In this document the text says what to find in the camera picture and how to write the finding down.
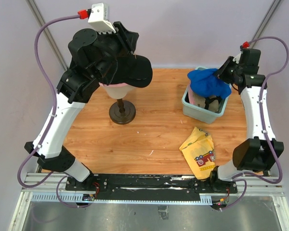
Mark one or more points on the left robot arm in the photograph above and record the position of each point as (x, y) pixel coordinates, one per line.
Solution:
(95, 59)

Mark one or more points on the light teal plastic bin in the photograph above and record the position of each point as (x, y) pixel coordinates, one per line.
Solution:
(200, 113)

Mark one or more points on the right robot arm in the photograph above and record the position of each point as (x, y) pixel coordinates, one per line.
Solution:
(260, 151)

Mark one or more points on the blue cap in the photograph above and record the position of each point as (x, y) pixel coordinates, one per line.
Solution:
(205, 84)

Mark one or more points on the pink cap in bin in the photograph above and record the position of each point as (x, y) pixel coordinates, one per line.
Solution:
(197, 100)

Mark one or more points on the cream mannequin head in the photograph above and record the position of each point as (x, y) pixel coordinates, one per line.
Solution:
(118, 93)

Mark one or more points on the pink sport baseball cap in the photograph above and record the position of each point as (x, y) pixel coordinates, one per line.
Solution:
(113, 85)

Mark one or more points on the white cable duct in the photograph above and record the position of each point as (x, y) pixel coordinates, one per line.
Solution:
(185, 199)

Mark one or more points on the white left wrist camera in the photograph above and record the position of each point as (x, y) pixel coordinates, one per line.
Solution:
(97, 17)

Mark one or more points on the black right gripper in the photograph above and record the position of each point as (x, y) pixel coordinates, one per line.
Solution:
(221, 74)

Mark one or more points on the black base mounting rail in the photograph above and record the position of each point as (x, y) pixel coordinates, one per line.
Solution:
(150, 185)

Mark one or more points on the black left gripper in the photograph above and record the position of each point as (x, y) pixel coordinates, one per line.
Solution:
(128, 39)

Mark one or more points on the yellow printed cloth hat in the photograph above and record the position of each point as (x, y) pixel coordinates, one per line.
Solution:
(198, 151)

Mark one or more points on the black gold-logo baseball cap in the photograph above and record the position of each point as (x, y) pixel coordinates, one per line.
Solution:
(132, 66)

